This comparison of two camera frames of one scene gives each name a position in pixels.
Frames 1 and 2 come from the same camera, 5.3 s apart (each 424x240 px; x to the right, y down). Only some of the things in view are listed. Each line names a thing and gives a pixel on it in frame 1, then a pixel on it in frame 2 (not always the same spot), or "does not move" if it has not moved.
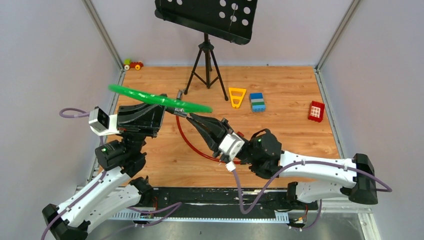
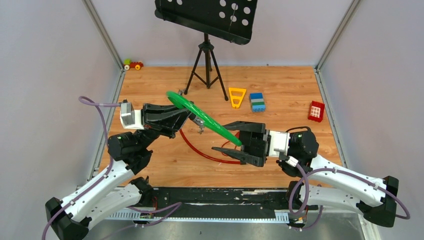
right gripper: (212, 141) to (255, 140)
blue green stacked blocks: (257, 102) does not move
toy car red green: (128, 64) does not move
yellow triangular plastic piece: (237, 97) does not move
